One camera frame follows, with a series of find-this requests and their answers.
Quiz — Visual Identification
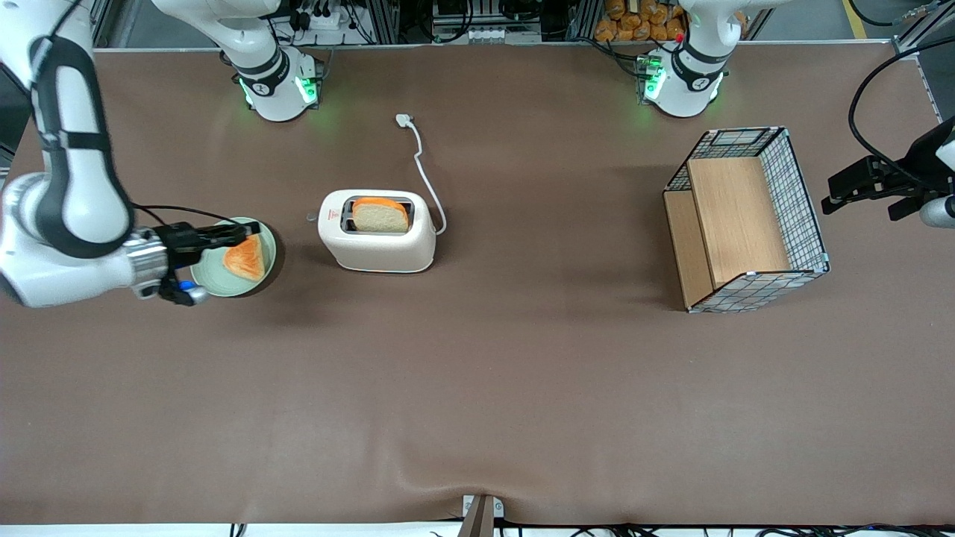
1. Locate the orange triangular pastry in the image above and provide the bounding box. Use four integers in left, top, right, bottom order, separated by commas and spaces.
223, 234, 267, 283

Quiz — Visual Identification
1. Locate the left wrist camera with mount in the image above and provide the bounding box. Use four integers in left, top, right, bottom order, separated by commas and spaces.
888, 192, 955, 229

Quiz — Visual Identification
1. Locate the bread slice with orange crust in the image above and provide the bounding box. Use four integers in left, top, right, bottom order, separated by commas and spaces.
351, 197, 411, 234

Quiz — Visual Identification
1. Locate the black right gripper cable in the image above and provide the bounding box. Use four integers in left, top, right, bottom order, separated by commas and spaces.
130, 203, 248, 226

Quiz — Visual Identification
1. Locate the light green round plate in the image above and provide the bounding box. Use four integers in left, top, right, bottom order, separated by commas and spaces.
190, 217, 278, 298

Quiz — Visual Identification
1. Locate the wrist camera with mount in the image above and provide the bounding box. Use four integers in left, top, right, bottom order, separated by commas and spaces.
157, 276, 211, 307
888, 192, 955, 229

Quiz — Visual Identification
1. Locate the white power strip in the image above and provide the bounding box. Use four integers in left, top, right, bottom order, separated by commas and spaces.
287, 6, 353, 32

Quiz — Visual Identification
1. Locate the bag of bread rolls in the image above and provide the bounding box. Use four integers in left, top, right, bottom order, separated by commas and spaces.
594, 0, 689, 43

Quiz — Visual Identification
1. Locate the white toaster power cord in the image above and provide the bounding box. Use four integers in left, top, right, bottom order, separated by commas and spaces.
395, 113, 448, 237

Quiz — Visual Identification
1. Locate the white terminal block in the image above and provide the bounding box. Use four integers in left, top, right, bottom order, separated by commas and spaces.
464, 27, 543, 43

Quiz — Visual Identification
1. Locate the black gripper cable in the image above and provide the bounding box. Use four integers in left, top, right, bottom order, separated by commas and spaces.
130, 203, 248, 226
848, 36, 955, 183

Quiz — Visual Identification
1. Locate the white two-slot toaster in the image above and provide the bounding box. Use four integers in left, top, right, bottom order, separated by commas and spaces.
308, 189, 438, 274

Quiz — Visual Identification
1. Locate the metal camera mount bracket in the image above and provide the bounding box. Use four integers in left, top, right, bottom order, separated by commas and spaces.
457, 494, 505, 537

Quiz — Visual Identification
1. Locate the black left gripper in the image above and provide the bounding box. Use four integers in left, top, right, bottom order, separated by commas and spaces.
821, 116, 955, 217

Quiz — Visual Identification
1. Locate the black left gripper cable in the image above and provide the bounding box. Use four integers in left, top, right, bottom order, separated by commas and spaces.
848, 36, 955, 183

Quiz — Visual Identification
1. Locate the wire basket with wooden panels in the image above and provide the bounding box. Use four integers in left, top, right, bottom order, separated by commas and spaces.
663, 126, 831, 315

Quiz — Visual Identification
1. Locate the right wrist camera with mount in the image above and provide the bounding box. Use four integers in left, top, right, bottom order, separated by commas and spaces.
157, 276, 211, 307

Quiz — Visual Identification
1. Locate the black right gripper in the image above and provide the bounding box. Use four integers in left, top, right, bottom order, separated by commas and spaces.
153, 220, 263, 260

